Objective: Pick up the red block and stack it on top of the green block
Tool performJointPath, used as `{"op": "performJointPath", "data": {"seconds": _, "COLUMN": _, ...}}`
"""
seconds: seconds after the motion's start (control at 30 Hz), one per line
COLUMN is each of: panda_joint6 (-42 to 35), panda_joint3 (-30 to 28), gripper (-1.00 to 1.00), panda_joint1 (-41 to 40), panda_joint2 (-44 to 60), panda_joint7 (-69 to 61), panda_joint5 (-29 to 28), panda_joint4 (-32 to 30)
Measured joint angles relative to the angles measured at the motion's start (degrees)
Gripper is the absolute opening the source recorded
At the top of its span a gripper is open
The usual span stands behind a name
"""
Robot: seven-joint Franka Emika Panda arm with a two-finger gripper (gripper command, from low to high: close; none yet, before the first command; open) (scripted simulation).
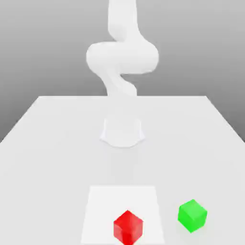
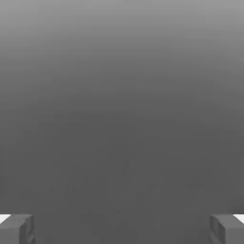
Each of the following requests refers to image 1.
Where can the small green cube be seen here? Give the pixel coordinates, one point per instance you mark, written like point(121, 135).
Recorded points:
point(192, 216)

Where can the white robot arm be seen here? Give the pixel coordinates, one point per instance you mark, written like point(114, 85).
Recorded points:
point(122, 57)

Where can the small red cube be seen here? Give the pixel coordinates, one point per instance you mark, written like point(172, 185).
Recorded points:
point(127, 227)

